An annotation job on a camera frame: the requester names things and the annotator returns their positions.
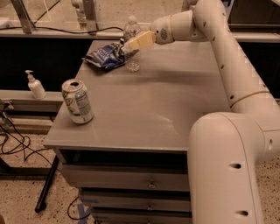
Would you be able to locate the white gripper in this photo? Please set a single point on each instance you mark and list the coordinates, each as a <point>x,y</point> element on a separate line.
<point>160,31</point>

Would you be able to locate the clear plastic water bottle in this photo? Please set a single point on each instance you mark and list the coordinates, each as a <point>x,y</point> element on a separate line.
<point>131,29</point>

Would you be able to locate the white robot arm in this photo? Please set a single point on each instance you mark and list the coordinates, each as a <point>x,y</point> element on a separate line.
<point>224,147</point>

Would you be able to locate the blue chip bag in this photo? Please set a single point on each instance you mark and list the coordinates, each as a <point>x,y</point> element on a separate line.
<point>114,55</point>

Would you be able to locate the white pump sanitizer bottle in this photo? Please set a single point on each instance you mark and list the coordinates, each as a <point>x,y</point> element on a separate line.
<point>35,86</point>

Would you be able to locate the green white soda can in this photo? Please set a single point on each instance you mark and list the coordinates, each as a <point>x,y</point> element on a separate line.
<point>75,95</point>

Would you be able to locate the grey drawer cabinet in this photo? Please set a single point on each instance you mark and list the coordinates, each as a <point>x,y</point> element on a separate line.
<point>142,120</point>

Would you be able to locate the grey side shelf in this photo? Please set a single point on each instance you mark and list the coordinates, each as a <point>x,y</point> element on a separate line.
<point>18,100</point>

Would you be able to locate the top grey drawer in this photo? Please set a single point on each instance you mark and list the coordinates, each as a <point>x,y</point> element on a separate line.
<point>123,178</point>

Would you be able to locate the grey drawer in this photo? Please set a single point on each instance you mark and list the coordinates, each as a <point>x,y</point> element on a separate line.
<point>136,216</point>
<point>142,200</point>
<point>123,178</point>

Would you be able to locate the middle grey drawer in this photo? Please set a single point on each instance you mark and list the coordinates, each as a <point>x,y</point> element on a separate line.
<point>142,200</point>

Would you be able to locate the bottom grey drawer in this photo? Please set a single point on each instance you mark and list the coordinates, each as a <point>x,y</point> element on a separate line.
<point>136,216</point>

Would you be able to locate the black table leg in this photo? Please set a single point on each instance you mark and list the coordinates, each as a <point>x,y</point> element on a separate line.
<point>41,205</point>

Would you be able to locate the grey metal rail frame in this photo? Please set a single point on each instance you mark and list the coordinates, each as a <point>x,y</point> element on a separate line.
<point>262,15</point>

